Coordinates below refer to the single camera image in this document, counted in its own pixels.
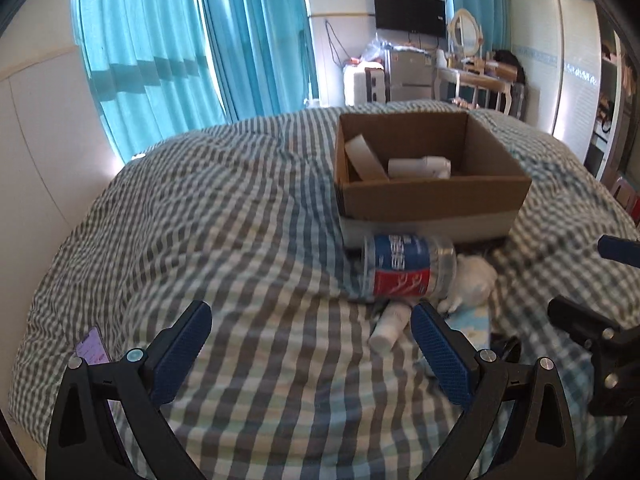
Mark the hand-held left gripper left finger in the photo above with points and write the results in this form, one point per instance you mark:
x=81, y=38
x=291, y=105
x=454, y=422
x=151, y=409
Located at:
x=182, y=350

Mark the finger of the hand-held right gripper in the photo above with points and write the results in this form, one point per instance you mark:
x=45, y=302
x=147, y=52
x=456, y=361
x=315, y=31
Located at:
x=580, y=320
x=620, y=250

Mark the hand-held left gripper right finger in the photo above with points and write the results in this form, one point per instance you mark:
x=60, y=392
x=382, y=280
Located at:
x=440, y=355

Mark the light blue packet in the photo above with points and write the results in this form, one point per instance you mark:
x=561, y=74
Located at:
x=470, y=327

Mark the small white bottle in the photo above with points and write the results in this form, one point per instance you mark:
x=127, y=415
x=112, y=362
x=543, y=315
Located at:
x=390, y=327

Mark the white soft item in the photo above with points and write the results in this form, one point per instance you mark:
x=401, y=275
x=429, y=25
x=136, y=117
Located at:
x=470, y=280

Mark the clear plastic bottle blue-red label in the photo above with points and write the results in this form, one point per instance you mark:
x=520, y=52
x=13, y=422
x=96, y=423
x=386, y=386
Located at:
x=405, y=270

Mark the brown cardboard box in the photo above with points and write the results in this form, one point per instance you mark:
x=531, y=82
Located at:
x=435, y=202

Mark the pink plastic stool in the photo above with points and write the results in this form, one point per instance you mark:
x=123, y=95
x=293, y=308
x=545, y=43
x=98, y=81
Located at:
x=627, y=195

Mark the phone with purple screen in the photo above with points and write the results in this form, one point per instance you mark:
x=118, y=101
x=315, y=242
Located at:
x=92, y=347

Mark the grey checked blanket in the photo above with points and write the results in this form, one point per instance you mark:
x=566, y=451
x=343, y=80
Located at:
x=225, y=235

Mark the white bottle with cap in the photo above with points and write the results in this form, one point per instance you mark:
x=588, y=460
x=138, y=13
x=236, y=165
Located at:
x=417, y=166

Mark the white wardrobe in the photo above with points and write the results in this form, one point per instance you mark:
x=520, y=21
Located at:
x=550, y=60

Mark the white tape roll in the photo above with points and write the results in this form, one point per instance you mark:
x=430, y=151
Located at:
x=362, y=157

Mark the black bag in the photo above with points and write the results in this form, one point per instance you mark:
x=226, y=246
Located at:
x=510, y=62

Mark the white dressing table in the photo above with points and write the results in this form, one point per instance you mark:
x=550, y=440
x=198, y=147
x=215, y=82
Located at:
x=475, y=80

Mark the white oval mirror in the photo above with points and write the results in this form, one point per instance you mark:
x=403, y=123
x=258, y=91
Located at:
x=467, y=32

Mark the silver small fridge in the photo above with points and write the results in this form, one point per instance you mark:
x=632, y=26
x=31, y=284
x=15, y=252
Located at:
x=410, y=75

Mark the white suitcase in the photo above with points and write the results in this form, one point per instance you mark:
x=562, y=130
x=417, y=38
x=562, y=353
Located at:
x=357, y=85

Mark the wide teal curtain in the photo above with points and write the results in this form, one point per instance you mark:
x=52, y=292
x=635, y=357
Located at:
x=140, y=60

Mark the clear plastic bag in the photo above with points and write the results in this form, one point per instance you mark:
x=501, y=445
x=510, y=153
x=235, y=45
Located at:
x=375, y=49

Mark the black wall television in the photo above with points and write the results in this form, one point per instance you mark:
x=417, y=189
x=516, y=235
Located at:
x=409, y=12

